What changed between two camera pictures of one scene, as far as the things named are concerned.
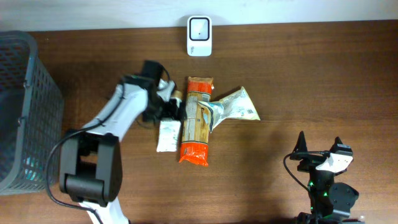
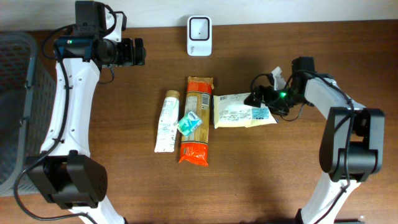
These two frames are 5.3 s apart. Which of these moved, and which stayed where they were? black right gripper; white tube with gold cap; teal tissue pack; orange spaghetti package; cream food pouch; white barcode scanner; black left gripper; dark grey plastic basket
Moved: teal tissue pack; cream food pouch; black left gripper; black right gripper
Stayed: white barcode scanner; white tube with gold cap; dark grey plastic basket; orange spaghetti package
